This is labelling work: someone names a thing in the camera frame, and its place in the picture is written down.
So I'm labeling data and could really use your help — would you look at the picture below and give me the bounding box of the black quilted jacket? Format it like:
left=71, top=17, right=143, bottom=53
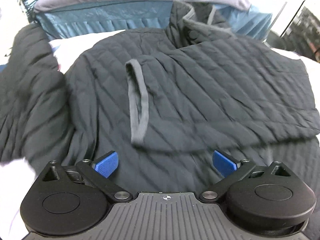
left=1, top=2, right=319, bottom=193

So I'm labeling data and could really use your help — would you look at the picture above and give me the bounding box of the lavender bed sheet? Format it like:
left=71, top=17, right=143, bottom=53
left=1, top=31, right=319, bottom=239

